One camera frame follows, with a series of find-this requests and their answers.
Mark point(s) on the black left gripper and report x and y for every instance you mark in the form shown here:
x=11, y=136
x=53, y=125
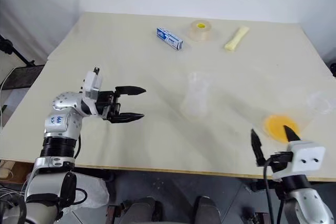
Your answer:
x=107, y=104

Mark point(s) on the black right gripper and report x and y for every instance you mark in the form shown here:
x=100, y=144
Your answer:
x=279, y=159

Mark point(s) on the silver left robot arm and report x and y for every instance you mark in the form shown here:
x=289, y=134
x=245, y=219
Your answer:
x=59, y=124

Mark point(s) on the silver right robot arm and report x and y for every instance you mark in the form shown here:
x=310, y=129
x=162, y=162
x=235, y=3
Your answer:
x=309, y=203

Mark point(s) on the clear cup with orange liquid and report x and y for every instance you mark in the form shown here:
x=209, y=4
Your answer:
x=275, y=127

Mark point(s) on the blue and white small box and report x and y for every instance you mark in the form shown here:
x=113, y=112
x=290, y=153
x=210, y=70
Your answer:
x=169, y=38

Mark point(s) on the black object at room edge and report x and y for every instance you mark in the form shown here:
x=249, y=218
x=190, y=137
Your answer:
x=333, y=69

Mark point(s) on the clear plastic bag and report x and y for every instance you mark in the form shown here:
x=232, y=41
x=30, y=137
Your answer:
x=94, y=192

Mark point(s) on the dark rounded shape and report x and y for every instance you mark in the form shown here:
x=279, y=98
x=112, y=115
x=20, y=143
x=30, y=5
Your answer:
x=143, y=209
x=207, y=209

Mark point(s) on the clear tape roll yellow core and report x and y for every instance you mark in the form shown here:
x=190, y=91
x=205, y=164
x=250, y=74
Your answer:
x=200, y=31

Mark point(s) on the pale yellow wrapped stick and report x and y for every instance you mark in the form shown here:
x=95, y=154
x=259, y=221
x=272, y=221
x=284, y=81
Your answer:
x=236, y=38

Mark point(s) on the black flat panel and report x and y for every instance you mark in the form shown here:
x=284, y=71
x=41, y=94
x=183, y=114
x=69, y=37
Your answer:
x=22, y=77

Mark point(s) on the black tripod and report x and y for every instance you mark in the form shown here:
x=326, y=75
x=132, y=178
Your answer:
x=19, y=56

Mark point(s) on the light wooden piece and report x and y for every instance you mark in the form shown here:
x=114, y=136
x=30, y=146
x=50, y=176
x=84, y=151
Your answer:
x=6, y=169

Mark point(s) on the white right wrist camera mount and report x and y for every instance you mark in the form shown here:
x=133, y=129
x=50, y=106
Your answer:
x=307, y=155

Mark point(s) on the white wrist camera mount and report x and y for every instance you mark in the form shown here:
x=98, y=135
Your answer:
x=307, y=155
x=92, y=85

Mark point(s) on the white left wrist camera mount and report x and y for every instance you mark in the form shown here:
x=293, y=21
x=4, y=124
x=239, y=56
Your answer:
x=92, y=85

